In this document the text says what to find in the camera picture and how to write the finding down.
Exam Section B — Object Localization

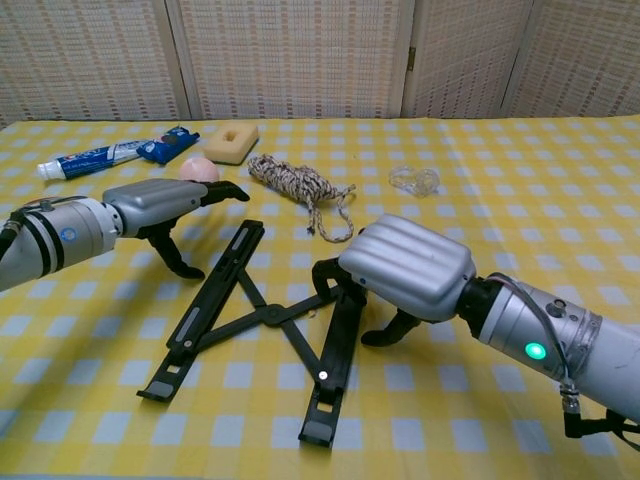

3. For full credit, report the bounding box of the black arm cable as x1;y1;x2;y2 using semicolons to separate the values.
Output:
559;384;640;442
0;212;24;254

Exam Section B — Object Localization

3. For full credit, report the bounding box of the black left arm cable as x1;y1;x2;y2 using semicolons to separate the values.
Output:
0;212;24;254

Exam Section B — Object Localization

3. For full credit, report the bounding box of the blue cookie packet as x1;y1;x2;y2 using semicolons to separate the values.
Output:
136;127;201;166

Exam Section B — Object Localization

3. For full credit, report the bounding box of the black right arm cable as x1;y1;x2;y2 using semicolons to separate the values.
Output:
559;384;640;442

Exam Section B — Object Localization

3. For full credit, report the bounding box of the woven bamboo screen panel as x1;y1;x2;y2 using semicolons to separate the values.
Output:
402;0;534;120
0;0;194;126
167;0;416;121
502;0;640;119

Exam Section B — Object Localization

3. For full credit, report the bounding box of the yellow white checkered tablecloth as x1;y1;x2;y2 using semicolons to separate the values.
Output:
0;115;640;480

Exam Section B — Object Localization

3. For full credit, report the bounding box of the white blue toothpaste tube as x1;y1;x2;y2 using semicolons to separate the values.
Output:
35;138;151;181

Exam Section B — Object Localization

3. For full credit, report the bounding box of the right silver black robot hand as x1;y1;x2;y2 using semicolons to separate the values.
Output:
311;213;478;347

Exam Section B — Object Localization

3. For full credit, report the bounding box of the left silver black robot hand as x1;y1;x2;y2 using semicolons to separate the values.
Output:
102;178;251;280

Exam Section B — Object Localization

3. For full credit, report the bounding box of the black folding laptop stand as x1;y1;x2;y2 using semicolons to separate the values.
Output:
136;219;369;448

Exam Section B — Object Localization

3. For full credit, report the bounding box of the bundled white black rope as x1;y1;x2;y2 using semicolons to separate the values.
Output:
247;153;357;245

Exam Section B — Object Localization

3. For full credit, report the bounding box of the yellow sponge with hole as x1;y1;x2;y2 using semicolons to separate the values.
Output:
203;124;261;167

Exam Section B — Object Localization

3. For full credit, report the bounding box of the clear plastic clip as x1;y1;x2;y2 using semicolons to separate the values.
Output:
388;166;441;199

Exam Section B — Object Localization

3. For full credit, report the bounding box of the pink ball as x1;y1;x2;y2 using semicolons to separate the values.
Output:
179;155;220;182

